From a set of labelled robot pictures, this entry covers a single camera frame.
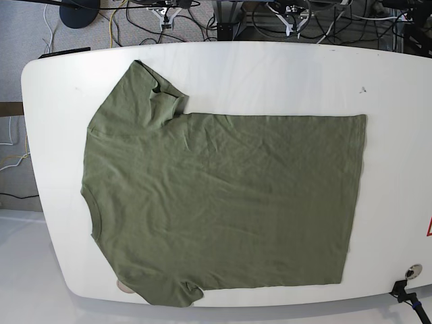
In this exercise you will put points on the olive green T-shirt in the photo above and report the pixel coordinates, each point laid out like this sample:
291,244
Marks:
185,203

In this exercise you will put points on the silver table grommet left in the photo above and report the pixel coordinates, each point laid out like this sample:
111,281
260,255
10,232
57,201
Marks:
124,288

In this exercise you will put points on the silver table grommet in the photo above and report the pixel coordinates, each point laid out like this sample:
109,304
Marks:
413,272
124,288

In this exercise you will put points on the black thin bar on floor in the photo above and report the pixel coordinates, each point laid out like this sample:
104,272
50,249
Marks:
65,52

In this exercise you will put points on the round dark stand base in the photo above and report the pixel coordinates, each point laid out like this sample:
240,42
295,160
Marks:
79,14

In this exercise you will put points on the red warning triangle sticker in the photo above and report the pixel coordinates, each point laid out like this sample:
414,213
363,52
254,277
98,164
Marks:
429,231

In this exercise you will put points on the silver table grommet right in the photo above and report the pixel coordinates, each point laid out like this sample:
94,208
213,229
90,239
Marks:
413,272

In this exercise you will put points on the black metal frame post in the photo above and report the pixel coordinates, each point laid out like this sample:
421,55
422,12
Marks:
228,17

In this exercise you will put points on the black cable clamp at table edge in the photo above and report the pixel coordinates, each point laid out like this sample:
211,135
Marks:
402,296

